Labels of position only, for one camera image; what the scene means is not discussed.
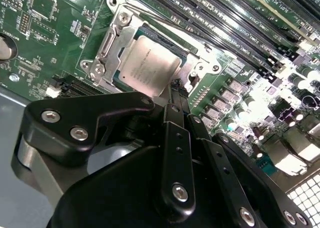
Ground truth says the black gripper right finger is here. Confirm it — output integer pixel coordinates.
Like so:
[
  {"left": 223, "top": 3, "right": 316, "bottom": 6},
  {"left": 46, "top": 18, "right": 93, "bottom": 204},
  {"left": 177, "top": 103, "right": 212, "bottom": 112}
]
[{"left": 180, "top": 85, "right": 316, "bottom": 228}]

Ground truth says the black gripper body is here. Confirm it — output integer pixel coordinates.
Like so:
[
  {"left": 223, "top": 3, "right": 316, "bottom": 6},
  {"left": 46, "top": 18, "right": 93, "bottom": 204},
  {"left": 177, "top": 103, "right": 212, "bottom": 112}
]
[{"left": 46, "top": 143, "right": 235, "bottom": 228}]

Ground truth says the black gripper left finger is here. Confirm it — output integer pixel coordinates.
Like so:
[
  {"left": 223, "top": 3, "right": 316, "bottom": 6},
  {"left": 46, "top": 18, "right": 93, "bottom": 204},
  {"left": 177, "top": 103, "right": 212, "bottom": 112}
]
[{"left": 18, "top": 79, "right": 198, "bottom": 220}]

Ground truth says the silver CPU chip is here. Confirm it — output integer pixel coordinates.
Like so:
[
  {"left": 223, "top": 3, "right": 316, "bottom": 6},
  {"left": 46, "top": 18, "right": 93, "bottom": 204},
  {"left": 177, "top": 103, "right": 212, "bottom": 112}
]
[{"left": 112, "top": 25, "right": 197, "bottom": 98}]

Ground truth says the thin metal locking lever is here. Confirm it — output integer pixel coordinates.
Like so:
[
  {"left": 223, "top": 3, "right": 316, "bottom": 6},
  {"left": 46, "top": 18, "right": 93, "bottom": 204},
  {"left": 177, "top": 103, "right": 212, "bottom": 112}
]
[{"left": 123, "top": 2, "right": 211, "bottom": 53}]

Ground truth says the metal socket cover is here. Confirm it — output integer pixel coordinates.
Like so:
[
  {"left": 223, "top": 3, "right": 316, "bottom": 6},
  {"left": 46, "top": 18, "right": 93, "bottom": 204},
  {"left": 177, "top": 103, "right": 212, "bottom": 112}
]
[{"left": 96, "top": 22, "right": 221, "bottom": 88}]

